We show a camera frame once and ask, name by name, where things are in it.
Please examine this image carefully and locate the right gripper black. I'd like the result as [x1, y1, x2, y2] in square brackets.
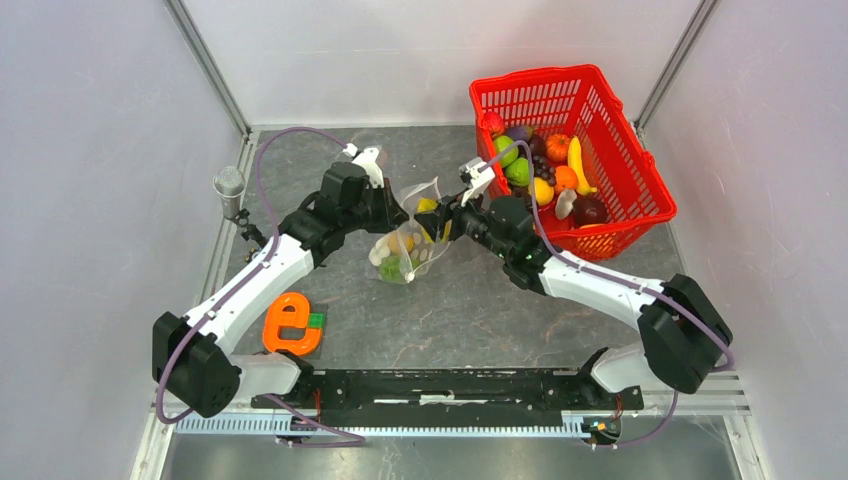
[414, 185, 511, 262]

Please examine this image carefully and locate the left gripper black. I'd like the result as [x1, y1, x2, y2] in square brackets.
[341, 177, 409, 234]

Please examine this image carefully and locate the white mushroom toy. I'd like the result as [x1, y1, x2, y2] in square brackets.
[554, 189, 578, 220]

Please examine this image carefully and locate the yellow orange lemon fruit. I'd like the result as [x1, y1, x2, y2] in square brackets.
[387, 231, 415, 256]

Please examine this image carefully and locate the yellow green pepper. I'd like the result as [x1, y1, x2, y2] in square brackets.
[414, 197, 456, 244]

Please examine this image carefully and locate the dark red plum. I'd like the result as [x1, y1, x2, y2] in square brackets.
[572, 196, 609, 228]

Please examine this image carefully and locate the clear dotted zip top bag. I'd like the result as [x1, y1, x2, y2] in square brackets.
[368, 177, 452, 284]

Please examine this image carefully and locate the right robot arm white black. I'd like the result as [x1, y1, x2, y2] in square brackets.
[414, 197, 735, 408]

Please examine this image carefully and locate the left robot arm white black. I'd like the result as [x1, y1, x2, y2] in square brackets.
[152, 160, 409, 424]

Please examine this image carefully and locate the purple eggplant top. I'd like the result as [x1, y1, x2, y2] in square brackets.
[504, 125, 534, 142]

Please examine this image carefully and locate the yellow lemon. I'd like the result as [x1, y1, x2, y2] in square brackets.
[532, 177, 556, 207]

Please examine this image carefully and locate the green wrinkled cabbage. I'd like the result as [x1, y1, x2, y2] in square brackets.
[503, 157, 533, 188]

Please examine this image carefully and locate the dark purple grape bunch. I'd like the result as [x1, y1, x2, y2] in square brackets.
[532, 155, 557, 187]

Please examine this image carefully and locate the orange tangerine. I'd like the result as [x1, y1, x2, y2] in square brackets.
[554, 165, 579, 194]

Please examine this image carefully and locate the green apple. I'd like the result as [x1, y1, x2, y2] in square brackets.
[493, 135, 520, 169]

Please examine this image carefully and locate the yellow banana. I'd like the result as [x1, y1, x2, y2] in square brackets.
[567, 136, 597, 196]

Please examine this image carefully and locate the orange pumpkin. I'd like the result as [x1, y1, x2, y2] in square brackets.
[545, 134, 571, 164]

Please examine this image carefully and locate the red apple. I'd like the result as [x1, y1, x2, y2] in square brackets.
[478, 111, 506, 137]

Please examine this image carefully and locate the grey microphone on stand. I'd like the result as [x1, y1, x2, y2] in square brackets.
[213, 166, 268, 263]

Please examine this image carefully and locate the green small block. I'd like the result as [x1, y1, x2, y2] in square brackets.
[307, 312, 326, 329]

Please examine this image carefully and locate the red plastic basket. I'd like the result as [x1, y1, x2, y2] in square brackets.
[469, 64, 678, 261]

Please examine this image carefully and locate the orange letter e toy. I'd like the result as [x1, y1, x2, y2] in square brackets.
[262, 292, 325, 357]

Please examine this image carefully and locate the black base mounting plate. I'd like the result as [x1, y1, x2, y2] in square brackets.
[282, 368, 644, 428]

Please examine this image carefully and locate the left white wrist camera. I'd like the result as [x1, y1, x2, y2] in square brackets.
[342, 143, 385, 188]

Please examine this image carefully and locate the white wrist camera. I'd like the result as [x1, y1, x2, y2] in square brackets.
[459, 157, 495, 207]
[342, 143, 385, 188]

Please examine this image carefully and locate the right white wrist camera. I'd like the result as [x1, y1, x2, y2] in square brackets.
[459, 157, 495, 207]

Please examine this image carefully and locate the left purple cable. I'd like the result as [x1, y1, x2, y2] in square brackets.
[154, 127, 367, 449]

